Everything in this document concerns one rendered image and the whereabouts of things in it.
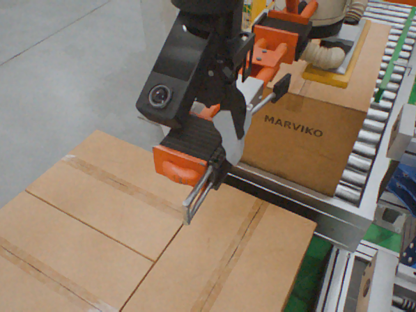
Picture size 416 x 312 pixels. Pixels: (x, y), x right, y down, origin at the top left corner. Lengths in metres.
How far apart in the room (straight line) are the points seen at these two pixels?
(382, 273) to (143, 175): 0.95
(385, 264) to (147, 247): 0.74
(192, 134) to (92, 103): 2.33
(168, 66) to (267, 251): 0.94
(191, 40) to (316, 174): 1.01
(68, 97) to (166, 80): 2.55
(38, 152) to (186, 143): 2.08
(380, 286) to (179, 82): 0.51
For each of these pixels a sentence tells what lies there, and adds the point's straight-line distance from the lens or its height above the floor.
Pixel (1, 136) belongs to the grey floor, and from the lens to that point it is 2.71.
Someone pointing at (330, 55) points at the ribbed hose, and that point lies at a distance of 0.81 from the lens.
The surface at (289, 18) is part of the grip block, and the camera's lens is 0.76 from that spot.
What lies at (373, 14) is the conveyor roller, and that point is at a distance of 2.81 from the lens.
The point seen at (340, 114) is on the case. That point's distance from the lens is 1.14.
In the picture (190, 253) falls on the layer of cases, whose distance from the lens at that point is 1.19.
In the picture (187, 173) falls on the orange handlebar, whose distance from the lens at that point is 0.43.
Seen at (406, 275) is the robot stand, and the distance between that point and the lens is 0.74.
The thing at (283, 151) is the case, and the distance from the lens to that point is 1.28.
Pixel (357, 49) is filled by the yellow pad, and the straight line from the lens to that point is 0.99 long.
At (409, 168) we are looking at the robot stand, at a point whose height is 0.90.
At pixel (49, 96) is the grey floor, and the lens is 2.95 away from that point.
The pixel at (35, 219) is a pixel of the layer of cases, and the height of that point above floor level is 0.54.
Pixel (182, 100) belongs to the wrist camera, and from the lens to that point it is 0.33.
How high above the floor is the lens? 1.58
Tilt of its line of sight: 45 degrees down
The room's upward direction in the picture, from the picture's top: straight up
